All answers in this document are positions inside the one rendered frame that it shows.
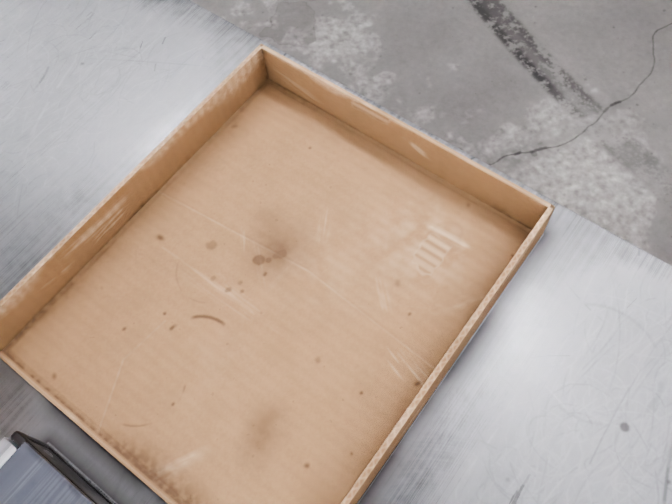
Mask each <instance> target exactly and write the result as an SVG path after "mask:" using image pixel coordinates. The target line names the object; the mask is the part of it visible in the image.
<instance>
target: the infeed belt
mask: <svg viewBox="0 0 672 504"><path fill-rule="evenodd" d="M0 504H95V503H94V502H93V501H91V500H90V499H89V498H88V497H87V496H86V495H85V494H84V493H83V492H82V491H80V490H79V489H78V488H77V487H76V486H75V485H74V484H73V483H72V482H71V481H69V480H68V479H67V478H66V477H65V476H64V475H63V474H62V473H61V472H60V471H59V470H57V469H56V468H55V467H54V466H53V465H52V464H51V463H50V462H49V461H48V460H46V459H45V458H44V457H43V456H42V455H41V454H40V453H39V452H38V451H37V450H35V449H34V448H33V447H32V446H31V445H30V444H29V443H27V442H24V443H23V444H22V445H21V446H20V447H19V448H18V449H17V451H16V452H15V453H14V454H13V455H12V456H11V457H10V458H9V459H8V460H7V462H6V463H5V464H4V465H3V466H2V467H1V468H0Z"/></svg>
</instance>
